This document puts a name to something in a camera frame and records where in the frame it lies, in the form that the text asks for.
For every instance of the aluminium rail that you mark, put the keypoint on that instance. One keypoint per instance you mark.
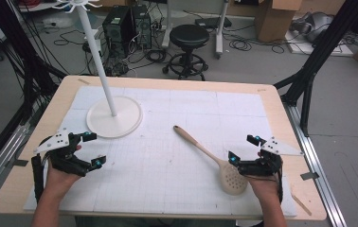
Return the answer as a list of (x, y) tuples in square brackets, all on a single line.
[(319, 164), (0, 167)]

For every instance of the white hook rack stand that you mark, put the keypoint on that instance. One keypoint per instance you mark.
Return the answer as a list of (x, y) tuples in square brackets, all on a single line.
[(114, 121)]

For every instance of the black round stool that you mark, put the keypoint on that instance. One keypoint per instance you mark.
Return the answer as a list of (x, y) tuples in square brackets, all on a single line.
[(189, 37)]

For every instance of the white grid mat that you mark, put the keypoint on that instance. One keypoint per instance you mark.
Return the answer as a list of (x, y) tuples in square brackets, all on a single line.
[(167, 179)]

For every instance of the person's left hand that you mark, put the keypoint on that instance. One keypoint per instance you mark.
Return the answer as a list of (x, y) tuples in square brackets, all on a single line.
[(61, 180)]

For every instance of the black computer tower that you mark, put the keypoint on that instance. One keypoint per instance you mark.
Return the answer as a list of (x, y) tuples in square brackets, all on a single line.
[(116, 30), (142, 26)]

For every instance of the grey bag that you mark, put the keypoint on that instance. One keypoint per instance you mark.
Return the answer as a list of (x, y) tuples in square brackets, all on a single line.
[(313, 26)]

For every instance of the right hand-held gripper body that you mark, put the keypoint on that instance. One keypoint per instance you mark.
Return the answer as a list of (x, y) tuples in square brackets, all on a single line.
[(267, 164)]

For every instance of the flat black device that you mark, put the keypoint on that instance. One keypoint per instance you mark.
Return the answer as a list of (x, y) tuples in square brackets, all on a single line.
[(212, 22)]

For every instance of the thin wooden stick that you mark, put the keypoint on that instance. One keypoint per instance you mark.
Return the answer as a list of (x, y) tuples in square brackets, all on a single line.
[(300, 204)]

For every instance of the black metal frame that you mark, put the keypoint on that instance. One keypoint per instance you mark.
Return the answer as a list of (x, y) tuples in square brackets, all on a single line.
[(306, 78), (25, 72)]

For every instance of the wooden slotted spoon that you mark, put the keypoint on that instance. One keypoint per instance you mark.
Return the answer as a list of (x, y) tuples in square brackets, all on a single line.
[(196, 143)]

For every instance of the dark tape piece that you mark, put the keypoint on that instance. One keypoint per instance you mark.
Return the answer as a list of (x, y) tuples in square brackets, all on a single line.
[(21, 162), (309, 176)]

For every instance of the person's right hand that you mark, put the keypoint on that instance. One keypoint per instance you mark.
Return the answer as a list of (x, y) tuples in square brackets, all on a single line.
[(264, 186)]

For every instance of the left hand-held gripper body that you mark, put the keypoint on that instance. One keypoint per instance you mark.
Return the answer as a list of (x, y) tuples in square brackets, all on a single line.
[(61, 159)]

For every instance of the tall cardboard box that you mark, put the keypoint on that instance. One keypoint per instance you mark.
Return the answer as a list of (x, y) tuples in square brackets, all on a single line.
[(273, 22)]

